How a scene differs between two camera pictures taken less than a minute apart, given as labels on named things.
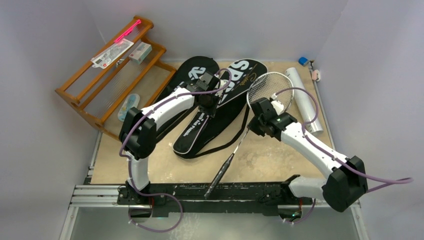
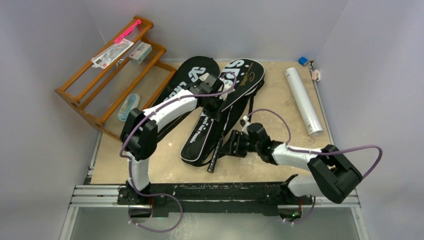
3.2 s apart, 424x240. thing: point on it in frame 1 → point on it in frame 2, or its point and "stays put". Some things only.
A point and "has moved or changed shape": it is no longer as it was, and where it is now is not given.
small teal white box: [140, 52] stays put
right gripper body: [255, 125] → [235, 143]
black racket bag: [203, 135] has moved or changed shape
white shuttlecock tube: [303, 102] stays put
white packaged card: [102, 60] stays put
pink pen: [128, 31] stays put
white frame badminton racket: [275, 85] → [212, 164]
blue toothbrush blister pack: [132, 101] stays put
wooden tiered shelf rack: [127, 75] stays put
